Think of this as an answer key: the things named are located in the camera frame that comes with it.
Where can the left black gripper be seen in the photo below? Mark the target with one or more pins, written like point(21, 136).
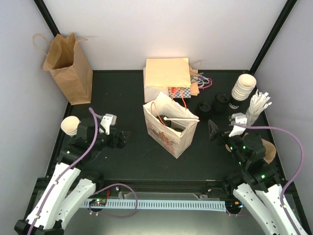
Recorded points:
point(121, 143)

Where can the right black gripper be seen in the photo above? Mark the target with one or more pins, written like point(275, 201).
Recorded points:
point(215, 130)

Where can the white printed paper bag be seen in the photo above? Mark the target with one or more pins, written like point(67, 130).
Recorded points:
point(174, 142)

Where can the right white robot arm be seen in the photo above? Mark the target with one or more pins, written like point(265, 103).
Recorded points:
point(256, 184)

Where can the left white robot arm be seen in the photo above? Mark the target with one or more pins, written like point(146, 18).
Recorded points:
point(69, 187)

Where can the black lid stack left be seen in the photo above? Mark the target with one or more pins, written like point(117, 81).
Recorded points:
point(204, 109)

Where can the black lid stack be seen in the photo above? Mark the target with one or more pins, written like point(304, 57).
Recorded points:
point(204, 109)
point(220, 103)

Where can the black lid stack right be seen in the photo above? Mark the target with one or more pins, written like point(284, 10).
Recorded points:
point(220, 103)

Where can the flat white paper bag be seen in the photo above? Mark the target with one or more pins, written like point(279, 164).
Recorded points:
point(151, 92)

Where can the blue checkered paper bag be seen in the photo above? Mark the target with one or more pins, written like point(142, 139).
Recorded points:
point(179, 92)

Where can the cup of wrapped straws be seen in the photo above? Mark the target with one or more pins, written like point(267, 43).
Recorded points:
point(258, 103)

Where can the right paper cup stack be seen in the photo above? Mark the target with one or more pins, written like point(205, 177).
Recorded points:
point(241, 90)

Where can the paper cup stack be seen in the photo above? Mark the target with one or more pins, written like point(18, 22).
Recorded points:
point(241, 90)
point(70, 125)

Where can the left paper cup stack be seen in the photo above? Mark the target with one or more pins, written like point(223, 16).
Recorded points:
point(70, 125)

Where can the stack of pulp carriers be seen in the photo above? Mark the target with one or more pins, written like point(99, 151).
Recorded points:
point(270, 151)

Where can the flat tan paper bag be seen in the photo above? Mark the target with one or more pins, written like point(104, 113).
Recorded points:
point(167, 72)

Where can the left circuit board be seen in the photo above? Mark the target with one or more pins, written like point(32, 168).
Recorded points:
point(98, 202)

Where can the circuit board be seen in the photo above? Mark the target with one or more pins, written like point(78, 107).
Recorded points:
point(234, 205)
point(98, 202)

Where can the right circuit board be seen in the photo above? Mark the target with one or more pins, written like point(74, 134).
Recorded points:
point(234, 205)

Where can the standing brown paper bag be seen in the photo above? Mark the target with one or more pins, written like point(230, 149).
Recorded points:
point(69, 67)

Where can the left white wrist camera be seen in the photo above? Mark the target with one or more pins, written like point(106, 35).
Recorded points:
point(107, 121)

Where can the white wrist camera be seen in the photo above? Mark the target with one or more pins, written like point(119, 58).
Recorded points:
point(238, 121)
point(107, 121)

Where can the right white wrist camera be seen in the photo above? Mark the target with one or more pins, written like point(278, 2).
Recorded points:
point(238, 121)

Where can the flat brown handled bag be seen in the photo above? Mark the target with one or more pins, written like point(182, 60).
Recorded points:
point(198, 81)

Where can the black front rail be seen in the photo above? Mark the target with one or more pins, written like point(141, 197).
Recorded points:
point(214, 187)

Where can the light blue cable duct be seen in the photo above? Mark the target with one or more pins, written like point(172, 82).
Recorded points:
point(189, 205)

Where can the right black frame post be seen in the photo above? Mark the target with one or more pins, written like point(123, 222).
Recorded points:
point(286, 10)

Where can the black frame post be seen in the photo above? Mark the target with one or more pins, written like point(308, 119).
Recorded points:
point(43, 9)
point(286, 10)

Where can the left black frame post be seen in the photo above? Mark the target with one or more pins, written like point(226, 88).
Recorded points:
point(43, 9)

